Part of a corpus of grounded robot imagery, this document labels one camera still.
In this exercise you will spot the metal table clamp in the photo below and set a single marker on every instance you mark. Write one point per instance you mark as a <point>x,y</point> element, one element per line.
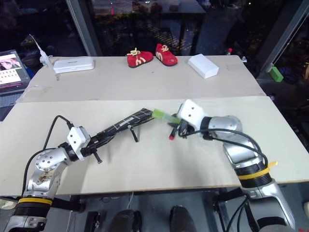
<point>244,59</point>

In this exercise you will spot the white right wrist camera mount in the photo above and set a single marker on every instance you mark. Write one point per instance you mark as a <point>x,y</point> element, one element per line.
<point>190,113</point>

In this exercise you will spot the red baby shoe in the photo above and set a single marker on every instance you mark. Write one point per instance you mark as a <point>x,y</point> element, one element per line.
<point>141,59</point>
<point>166,56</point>

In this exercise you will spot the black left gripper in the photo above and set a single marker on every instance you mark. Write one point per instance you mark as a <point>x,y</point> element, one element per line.
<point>90,148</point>

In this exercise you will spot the red marker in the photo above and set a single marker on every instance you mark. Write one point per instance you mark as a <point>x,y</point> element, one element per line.
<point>171,137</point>

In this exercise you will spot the yellow tape band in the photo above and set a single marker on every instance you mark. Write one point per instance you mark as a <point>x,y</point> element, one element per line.
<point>35,201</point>

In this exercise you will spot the green block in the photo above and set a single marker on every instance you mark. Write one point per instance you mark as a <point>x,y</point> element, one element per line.
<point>276,74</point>

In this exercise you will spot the white cardboard box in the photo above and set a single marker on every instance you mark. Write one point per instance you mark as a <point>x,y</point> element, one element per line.
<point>204,66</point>

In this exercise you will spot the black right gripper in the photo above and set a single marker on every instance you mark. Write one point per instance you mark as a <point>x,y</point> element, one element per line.
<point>184,130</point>

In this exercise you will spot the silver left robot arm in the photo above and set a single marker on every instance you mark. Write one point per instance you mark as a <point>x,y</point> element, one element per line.
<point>46,166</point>

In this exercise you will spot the open laptop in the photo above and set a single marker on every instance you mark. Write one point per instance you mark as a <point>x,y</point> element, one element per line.
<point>10,72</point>

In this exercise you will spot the white flat plastic case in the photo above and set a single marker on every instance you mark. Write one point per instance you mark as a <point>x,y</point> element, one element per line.
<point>73,64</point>

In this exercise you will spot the green highlighter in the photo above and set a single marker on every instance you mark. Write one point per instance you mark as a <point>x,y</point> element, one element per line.
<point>163,115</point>

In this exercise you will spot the red capped small bottle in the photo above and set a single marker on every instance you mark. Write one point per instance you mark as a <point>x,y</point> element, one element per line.
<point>229,51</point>

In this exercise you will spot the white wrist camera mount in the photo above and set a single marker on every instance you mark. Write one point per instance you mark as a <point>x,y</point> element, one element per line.
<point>75,140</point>
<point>190,113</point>

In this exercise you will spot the white pointed plastic device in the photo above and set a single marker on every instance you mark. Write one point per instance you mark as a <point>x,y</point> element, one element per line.
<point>44,58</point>

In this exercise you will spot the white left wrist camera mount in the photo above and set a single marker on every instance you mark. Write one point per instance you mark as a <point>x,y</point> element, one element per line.
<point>75,140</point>

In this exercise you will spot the dark rounded shape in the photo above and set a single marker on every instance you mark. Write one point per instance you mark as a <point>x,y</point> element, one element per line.
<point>126,221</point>

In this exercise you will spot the black grid pencil pouch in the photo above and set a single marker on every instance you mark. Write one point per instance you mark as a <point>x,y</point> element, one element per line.
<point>135,118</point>

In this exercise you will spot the grey aluminium frame post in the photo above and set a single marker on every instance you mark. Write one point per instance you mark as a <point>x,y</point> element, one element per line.
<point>82,26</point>

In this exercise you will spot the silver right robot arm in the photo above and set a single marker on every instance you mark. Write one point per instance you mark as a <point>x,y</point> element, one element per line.
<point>241,149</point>

